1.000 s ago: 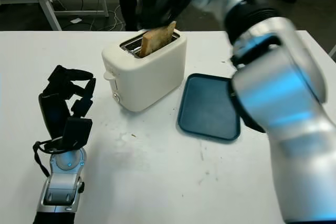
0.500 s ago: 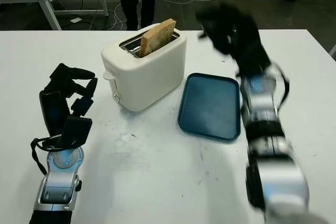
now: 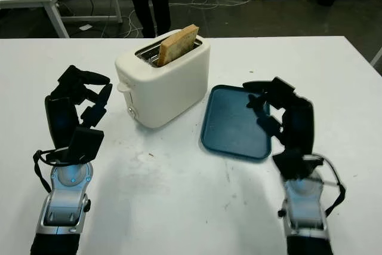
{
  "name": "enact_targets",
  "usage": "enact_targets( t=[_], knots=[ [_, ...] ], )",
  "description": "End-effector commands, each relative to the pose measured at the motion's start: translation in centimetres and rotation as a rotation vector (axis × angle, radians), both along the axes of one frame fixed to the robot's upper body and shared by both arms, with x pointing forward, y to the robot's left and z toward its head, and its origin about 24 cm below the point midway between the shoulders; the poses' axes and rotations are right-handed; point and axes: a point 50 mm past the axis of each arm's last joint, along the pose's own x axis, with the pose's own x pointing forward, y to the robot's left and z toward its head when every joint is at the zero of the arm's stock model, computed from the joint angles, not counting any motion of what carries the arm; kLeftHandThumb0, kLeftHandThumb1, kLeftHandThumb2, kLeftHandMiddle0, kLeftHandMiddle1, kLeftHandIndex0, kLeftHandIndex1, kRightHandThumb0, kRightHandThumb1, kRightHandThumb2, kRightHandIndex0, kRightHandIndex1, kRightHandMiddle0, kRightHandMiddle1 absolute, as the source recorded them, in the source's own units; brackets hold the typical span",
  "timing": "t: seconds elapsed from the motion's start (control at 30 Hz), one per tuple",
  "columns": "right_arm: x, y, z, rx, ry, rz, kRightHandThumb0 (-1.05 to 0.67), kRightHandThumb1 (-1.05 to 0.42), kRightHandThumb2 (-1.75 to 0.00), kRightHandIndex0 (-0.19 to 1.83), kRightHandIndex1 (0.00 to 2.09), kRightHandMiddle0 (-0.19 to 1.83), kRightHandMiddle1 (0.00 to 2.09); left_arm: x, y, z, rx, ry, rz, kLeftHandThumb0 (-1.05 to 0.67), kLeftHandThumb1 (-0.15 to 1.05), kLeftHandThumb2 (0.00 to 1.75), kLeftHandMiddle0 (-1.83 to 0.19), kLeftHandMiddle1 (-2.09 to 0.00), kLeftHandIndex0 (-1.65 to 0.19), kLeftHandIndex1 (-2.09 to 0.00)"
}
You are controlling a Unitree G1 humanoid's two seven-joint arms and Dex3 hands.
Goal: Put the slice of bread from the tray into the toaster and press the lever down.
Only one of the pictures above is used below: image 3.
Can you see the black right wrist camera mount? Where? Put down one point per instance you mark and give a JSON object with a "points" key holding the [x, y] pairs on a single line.
{"points": [[294, 164]]}

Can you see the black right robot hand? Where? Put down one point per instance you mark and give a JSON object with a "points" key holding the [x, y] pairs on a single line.
{"points": [[300, 123]]}

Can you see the white paper sheet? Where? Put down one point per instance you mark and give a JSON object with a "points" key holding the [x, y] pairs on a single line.
{"points": [[85, 27]]}

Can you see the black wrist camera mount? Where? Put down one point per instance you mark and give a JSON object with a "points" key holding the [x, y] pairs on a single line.
{"points": [[86, 144], [294, 164]]}

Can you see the white toaster lever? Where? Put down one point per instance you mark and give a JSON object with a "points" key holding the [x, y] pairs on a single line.
{"points": [[123, 87]]}

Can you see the round toaster dial knob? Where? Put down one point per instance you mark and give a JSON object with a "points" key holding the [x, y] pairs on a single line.
{"points": [[132, 112]]}

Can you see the slice of brown bread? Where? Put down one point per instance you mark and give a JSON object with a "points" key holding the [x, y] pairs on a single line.
{"points": [[176, 46]]}

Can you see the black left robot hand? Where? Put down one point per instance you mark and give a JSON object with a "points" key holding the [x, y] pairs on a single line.
{"points": [[61, 117]]}

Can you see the blue plastic tray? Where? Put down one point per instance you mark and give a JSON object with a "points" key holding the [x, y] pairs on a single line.
{"points": [[232, 123]]}

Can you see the white two-slot toaster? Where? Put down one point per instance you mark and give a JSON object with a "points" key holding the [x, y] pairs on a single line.
{"points": [[170, 96]]}

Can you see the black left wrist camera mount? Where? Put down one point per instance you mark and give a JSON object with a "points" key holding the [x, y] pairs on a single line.
{"points": [[86, 144]]}

